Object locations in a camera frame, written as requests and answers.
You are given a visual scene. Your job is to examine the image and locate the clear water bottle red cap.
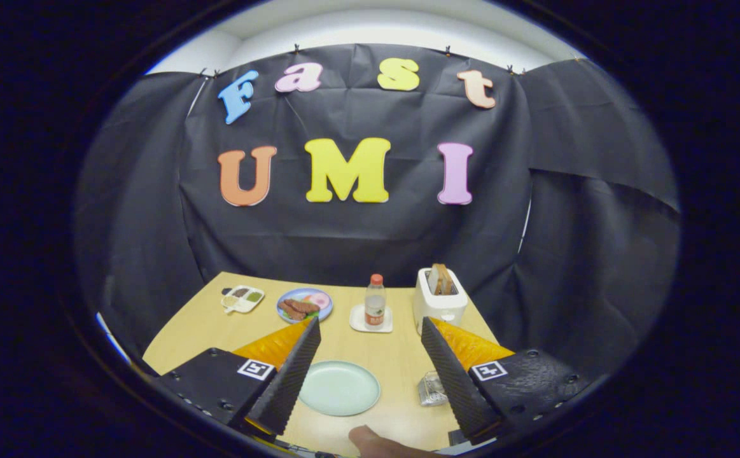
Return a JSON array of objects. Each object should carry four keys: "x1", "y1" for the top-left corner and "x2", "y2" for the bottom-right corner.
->
[{"x1": 365, "y1": 274, "x2": 387, "y2": 330}]

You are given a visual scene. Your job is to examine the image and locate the grilled meat with vegetables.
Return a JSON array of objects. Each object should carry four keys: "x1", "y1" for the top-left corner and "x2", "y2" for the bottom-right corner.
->
[{"x1": 281, "y1": 293, "x2": 326, "y2": 321}]

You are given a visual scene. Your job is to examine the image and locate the white toaster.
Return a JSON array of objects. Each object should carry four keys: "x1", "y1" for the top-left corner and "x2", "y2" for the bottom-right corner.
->
[{"x1": 412, "y1": 267, "x2": 469, "y2": 336}]

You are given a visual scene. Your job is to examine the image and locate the light green round plate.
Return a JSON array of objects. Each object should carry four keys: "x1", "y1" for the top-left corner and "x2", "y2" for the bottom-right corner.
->
[{"x1": 298, "y1": 361, "x2": 382, "y2": 417}]

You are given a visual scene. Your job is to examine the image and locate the white divided sauce dish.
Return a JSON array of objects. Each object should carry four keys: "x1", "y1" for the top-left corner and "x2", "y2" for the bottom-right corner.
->
[{"x1": 221, "y1": 285, "x2": 265, "y2": 315}]

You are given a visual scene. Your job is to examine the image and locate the metal wire basket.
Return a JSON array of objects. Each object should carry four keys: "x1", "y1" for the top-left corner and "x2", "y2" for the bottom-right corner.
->
[{"x1": 417, "y1": 371, "x2": 450, "y2": 407}]

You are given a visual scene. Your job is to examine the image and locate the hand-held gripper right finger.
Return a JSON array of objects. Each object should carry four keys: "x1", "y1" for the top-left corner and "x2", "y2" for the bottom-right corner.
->
[{"x1": 421, "y1": 316, "x2": 590, "y2": 446}]

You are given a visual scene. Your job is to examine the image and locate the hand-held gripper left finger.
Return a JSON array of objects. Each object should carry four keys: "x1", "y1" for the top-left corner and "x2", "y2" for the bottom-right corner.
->
[{"x1": 153, "y1": 316, "x2": 323, "y2": 440}]

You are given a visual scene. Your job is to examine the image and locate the blue oval plate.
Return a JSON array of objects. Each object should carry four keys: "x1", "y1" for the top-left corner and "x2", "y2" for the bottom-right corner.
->
[{"x1": 276, "y1": 288, "x2": 334, "y2": 324}]

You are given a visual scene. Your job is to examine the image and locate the white square coaster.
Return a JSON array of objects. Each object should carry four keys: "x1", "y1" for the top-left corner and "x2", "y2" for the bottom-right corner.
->
[{"x1": 349, "y1": 303, "x2": 394, "y2": 334}]

